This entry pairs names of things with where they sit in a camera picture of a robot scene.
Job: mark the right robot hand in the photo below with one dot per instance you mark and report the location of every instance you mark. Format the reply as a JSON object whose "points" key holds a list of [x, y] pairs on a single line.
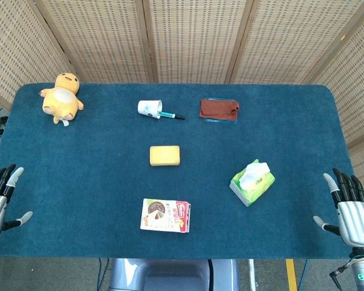
{"points": [[354, 215]]}

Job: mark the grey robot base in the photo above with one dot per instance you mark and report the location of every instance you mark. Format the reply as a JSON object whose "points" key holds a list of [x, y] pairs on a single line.
{"points": [[170, 275]]}

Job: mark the green tissue pack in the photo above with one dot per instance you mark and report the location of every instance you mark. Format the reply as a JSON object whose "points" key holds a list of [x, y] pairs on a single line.
{"points": [[254, 188]]}

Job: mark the white tissue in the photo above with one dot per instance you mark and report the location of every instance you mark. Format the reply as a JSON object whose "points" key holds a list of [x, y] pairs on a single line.
{"points": [[252, 173]]}

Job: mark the yellow plush toy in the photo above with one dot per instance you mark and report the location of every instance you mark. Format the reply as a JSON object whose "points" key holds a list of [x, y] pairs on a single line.
{"points": [[62, 97]]}

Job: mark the clear glass dish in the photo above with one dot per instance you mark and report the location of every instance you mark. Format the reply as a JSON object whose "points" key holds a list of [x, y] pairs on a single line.
{"points": [[221, 120]]}

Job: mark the red white snack box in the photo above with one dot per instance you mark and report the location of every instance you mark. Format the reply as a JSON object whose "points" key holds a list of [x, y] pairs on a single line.
{"points": [[165, 216]]}

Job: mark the brown cloth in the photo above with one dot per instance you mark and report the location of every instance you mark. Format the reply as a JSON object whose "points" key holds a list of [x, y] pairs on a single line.
{"points": [[219, 109]]}

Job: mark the yellow sponge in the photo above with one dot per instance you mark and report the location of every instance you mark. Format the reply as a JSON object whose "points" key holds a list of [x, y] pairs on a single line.
{"points": [[165, 155]]}

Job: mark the white paper cup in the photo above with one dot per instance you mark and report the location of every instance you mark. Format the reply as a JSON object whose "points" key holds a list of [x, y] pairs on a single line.
{"points": [[149, 108]]}

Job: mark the blue table mat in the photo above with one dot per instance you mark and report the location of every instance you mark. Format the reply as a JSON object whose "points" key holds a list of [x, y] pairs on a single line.
{"points": [[176, 175]]}

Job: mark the teal black marker pen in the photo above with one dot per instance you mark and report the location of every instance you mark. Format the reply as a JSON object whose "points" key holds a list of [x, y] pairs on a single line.
{"points": [[171, 115]]}

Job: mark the bamboo folding screen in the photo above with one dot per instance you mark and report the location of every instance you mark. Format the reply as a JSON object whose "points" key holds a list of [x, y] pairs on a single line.
{"points": [[182, 39]]}

